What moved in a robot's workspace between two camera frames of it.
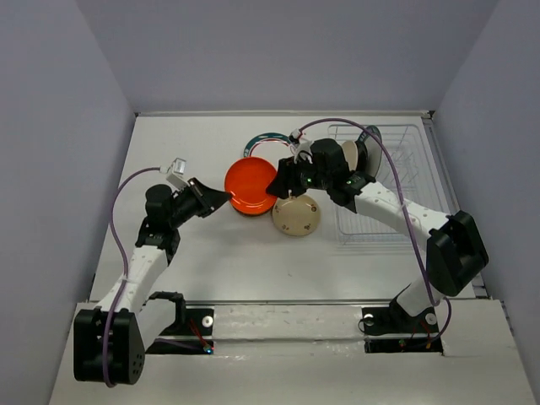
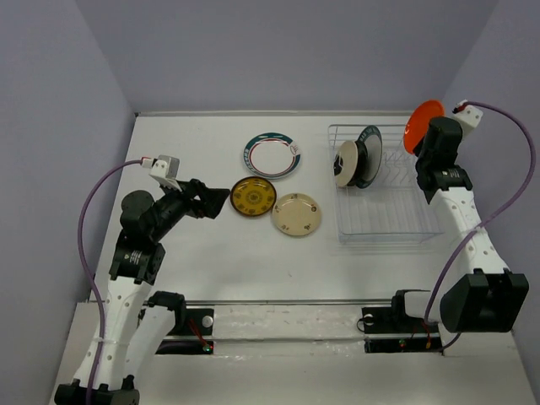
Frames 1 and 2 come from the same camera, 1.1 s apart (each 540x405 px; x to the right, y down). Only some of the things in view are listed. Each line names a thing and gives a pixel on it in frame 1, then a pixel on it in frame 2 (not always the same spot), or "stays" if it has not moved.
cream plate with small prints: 298,215 stays
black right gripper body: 321,180 to 420,151
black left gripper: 208,200 stays
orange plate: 247,180 to 417,125
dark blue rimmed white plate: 374,148 stays
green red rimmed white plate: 274,147 stays
